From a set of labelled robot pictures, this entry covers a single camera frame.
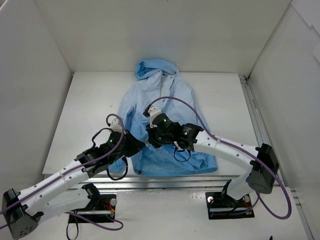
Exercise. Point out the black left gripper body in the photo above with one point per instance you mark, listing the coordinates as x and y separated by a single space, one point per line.
135 146

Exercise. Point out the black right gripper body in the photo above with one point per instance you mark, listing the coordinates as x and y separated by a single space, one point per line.
153 138

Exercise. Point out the light blue hooded jacket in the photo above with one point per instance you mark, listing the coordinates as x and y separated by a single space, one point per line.
160 80

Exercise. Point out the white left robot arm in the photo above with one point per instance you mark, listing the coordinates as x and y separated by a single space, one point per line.
24 210

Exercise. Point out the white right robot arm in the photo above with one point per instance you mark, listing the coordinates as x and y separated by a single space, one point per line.
259 163

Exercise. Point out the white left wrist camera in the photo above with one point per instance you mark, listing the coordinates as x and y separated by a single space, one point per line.
115 125

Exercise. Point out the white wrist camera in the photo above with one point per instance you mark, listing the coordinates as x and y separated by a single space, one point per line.
152 112
115 125

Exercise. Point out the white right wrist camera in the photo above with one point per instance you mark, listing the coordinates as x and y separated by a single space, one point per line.
152 112

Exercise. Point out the aluminium front rail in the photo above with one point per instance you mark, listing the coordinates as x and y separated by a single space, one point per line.
104 184

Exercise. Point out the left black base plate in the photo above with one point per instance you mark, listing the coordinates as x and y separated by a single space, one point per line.
103 212

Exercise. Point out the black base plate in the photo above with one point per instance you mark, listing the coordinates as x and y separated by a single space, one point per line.
103 212
219 208

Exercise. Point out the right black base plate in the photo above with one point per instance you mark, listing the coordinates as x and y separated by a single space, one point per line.
219 208

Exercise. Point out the aluminium side rail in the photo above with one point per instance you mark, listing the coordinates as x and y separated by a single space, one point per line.
262 136

